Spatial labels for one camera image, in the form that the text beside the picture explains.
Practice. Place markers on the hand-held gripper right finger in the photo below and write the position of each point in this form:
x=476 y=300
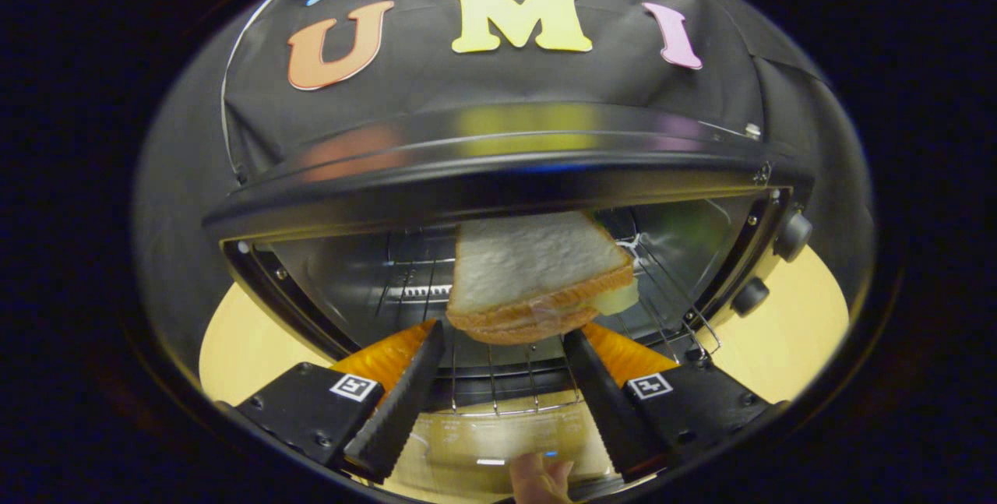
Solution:
x=611 y=410

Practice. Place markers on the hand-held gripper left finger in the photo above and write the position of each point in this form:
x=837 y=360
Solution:
x=397 y=410

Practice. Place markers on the white bread sandwich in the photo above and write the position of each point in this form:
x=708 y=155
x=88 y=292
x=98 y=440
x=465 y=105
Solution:
x=530 y=262

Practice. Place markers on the black toaster oven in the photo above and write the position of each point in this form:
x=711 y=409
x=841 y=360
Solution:
x=467 y=177

